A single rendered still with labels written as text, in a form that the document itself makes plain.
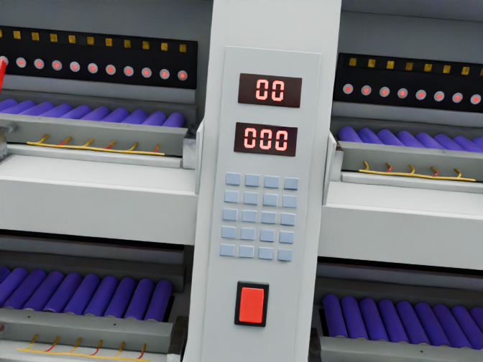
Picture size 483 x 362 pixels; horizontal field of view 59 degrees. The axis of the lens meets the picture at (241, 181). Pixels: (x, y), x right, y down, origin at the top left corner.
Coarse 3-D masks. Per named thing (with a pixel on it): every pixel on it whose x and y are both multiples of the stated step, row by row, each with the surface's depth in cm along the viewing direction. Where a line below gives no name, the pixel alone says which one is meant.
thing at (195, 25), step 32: (0, 0) 52; (32, 0) 51; (64, 0) 51; (96, 0) 51; (128, 0) 51; (160, 0) 51; (192, 0) 51; (96, 32) 52; (128, 32) 52; (160, 32) 51; (192, 32) 51; (352, 32) 51; (384, 32) 51; (416, 32) 51; (448, 32) 51; (480, 32) 51; (96, 96) 52; (480, 128) 52; (192, 256) 53; (448, 288) 53
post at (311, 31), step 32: (224, 0) 32; (256, 0) 32; (288, 0) 31; (320, 0) 31; (224, 32) 32; (256, 32) 32; (288, 32) 32; (320, 32) 32; (320, 64) 32; (320, 96) 32; (320, 128) 32; (320, 160) 32; (320, 192) 32; (320, 224) 32; (192, 288) 33; (192, 320) 33; (192, 352) 33
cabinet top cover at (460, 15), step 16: (208, 0) 51; (352, 0) 47; (368, 0) 47; (384, 0) 46; (400, 0) 46; (416, 0) 46; (432, 0) 45; (448, 0) 45; (464, 0) 45; (480, 0) 44; (416, 16) 50; (432, 16) 50; (448, 16) 50; (464, 16) 49; (480, 16) 49
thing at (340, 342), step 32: (320, 256) 50; (320, 288) 48; (352, 288) 48; (384, 288) 49; (416, 288) 49; (480, 288) 50; (320, 320) 47; (352, 320) 44; (384, 320) 45; (416, 320) 45; (448, 320) 45; (480, 320) 46; (320, 352) 39; (352, 352) 40; (384, 352) 40; (416, 352) 40; (448, 352) 40; (480, 352) 41
